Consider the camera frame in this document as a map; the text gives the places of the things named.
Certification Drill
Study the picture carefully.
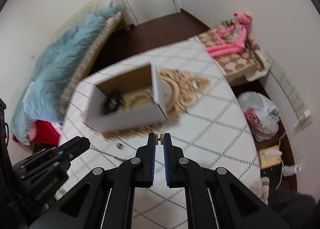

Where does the white wall power strip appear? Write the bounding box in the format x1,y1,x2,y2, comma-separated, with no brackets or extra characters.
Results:
264,51,313,130

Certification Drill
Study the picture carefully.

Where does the yellow tissue box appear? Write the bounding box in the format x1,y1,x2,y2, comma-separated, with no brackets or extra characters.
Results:
258,145,282,170

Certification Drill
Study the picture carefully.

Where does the wooden bead bracelet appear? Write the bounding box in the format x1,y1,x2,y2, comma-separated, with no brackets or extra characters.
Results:
121,89,155,110

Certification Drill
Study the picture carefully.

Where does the bed with patterned mattress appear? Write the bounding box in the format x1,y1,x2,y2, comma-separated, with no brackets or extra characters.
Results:
10,0,131,145

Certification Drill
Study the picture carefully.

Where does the small gold letter earring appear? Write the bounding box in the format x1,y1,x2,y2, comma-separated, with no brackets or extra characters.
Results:
155,134,164,145

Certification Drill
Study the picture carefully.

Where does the white diamond pattern tablecloth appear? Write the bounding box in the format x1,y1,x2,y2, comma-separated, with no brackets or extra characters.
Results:
53,36,270,229

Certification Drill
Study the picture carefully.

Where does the white charger plug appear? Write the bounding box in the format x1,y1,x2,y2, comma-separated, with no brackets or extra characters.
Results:
302,109,311,120

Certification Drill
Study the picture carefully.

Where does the brown checkered folded blanket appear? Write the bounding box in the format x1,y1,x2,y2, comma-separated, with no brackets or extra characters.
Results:
196,13,270,86

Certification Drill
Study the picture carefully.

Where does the white cardboard box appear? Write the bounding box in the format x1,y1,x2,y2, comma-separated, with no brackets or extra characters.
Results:
84,63,168,133

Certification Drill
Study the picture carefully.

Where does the clear plastic water bottle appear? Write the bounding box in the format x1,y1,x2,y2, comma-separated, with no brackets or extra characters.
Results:
281,165,302,176

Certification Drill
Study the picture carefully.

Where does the red blanket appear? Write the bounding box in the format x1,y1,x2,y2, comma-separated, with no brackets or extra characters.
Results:
23,120,63,146

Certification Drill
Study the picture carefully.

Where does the pink panther plush toy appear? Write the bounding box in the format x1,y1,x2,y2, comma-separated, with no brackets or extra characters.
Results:
206,12,253,58

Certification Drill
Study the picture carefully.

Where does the silver chain necklace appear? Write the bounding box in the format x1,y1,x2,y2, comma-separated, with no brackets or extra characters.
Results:
88,147,126,163

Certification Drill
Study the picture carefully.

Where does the white plastic bag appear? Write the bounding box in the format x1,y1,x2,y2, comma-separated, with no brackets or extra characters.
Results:
237,91,280,142

